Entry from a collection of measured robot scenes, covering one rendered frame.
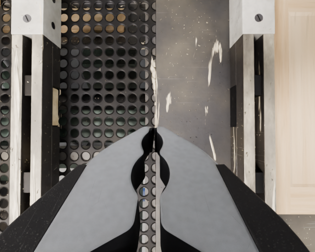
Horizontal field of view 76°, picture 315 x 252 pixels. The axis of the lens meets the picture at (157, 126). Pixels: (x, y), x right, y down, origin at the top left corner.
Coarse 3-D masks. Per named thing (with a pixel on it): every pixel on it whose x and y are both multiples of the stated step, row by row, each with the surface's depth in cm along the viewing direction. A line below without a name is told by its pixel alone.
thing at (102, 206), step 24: (120, 144) 10; (144, 144) 11; (96, 168) 9; (120, 168) 9; (144, 168) 10; (72, 192) 7; (96, 192) 7; (120, 192) 7; (72, 216) 7; (96, 216) 7; (120, 216) 7; (48, 240) 6; (72, 240) 6; (96, 240) 6; (120, 240) 6
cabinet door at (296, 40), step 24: (288, 0) 43; (312, 0) 43; (288, 24) 43; (312, 24) 44; (288, 48) 43; (312, 48) 43; (288, 72) 43; (312, 72) 43; (288, 96) 43; (312, 96) 43; (288, 120) 43; (312, 120) 43; (288, 144) 43; (312, 144) 43; (288, 168) 43; (312, 168) 43; (288, 192) 43; (312, 192) 43
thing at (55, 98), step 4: (56, 92) 44; (52, 96) 42; (56, 96) 44; (52, 100) 42; (56, 100) 44; (52, 104) 42; (56, 104) 44; (52, 108) 42; (56, 108) 44; (52, 112) 42; (56, 112) 44; (52, 116) 42; (56, 116) 44; (52, 120) 42; (56, 120) 44; (52, 124) 42; (56, 124) 44
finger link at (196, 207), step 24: (168, 144) 10; (192, 144) 10; (168, 168) 9; (192, 168) 8; (216, 168) 8; (168, 192) 7; (192, 192) 7; (216, 192) 7; (168, 216) 7; (192, 216) 6; (216, 216) 6; (240, 216) 6; (168, 240) 6; (192, 240) 6; (216, 240) 6; (240, 240) 6
